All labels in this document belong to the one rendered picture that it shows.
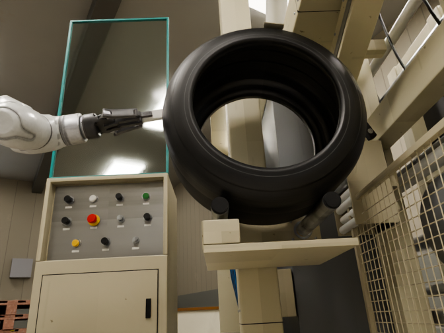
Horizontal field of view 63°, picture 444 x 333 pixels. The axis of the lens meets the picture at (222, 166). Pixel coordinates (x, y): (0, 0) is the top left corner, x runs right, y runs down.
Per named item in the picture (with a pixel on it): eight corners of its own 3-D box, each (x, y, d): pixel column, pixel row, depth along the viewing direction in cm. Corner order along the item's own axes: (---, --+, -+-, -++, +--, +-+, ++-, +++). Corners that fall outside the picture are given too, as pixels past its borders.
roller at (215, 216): (216, 243, 121) (210, 231, 122) (228, 237, 122) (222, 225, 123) (215, 217, 89) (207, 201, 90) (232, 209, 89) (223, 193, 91)
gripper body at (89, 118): (78, 109, 105) (111, 104, 106) (88, 123, 113) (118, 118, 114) (80, 131, 103) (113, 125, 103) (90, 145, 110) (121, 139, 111)
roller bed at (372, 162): (337, 236, 137) (325, 163, 148) (376, 234, 138) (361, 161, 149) (356, 224, 119) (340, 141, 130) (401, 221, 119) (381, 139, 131)
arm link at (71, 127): (70, 125, 113) (89, 121, 114) (71, 150, 110) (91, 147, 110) (58, 109, 105) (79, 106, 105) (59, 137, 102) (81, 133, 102)
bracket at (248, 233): (202, 251, 122) (201, 222, 126) (320, 245, 123) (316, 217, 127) (201, 250, 119) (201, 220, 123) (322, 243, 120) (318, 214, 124)
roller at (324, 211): (299, 238, 122) (293, 226, 123) (311, 233, 122) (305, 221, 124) (329, 211, 89) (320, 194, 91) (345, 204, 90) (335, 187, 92)
